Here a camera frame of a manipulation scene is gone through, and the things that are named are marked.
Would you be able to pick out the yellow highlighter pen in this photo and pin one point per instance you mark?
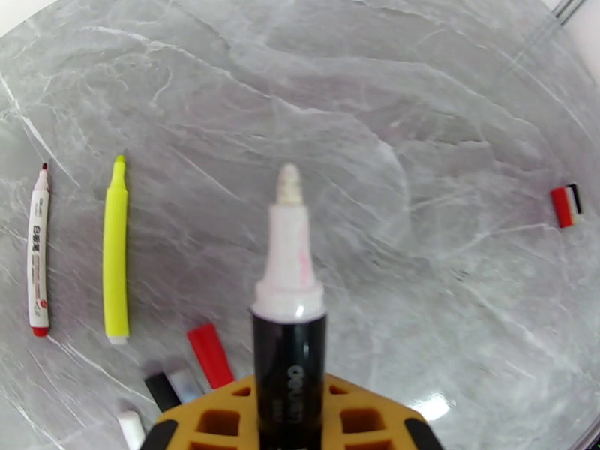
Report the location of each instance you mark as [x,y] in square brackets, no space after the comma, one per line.
[116,256]

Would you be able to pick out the red marker pen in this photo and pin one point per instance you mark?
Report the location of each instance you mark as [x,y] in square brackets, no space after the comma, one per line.
[211,355]

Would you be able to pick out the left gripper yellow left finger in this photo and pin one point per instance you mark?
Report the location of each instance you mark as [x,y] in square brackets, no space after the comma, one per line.
[211,420]

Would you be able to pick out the white marker red tip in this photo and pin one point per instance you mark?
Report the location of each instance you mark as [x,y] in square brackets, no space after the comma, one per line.
[38,256]

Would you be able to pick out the right aluminium frame post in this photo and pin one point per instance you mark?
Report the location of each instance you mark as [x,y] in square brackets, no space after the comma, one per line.
[569,5]

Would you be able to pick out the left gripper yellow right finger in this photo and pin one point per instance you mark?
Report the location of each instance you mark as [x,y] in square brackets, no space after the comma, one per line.
[370,420]

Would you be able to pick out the red pen cap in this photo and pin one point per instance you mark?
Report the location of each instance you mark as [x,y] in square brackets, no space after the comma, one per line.
[560,207]

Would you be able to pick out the black pen cap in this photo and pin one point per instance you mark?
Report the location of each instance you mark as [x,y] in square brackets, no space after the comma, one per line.
[576,199]

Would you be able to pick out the black barrel marker white tip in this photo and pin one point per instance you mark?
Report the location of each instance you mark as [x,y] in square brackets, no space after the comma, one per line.
[289,350]

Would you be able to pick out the white pen cap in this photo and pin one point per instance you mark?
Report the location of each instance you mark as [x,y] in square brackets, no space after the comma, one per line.
[570,205]

